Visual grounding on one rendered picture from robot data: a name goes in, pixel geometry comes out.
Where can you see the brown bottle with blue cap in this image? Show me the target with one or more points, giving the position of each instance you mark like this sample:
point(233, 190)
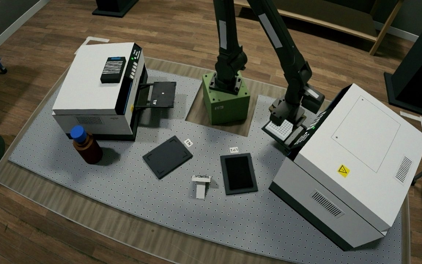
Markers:
point(86, 145)

